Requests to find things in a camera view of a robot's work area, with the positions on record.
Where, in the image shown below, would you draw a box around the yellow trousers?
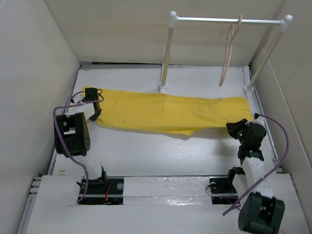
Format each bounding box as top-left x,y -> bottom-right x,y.
97,89 -> 253,137

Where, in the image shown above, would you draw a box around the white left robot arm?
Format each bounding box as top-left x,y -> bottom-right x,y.
53,87 -> 109,194

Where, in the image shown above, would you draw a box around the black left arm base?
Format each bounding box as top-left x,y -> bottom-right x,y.
76,167 -> 124,205

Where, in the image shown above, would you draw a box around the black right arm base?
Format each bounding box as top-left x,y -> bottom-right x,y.
206,167 -> 245,205

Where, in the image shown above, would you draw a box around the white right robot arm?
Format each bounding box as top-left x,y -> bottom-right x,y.
225,119 -> 285,234

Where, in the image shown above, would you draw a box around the wooden clothes hanger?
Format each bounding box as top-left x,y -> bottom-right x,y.
219,14 -> 243,86

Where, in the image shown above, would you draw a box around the white clothes rack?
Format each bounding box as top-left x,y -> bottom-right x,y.
157,10 -> 293,115

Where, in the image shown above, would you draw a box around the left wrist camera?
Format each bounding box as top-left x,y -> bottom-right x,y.
70,91 -> 84,104

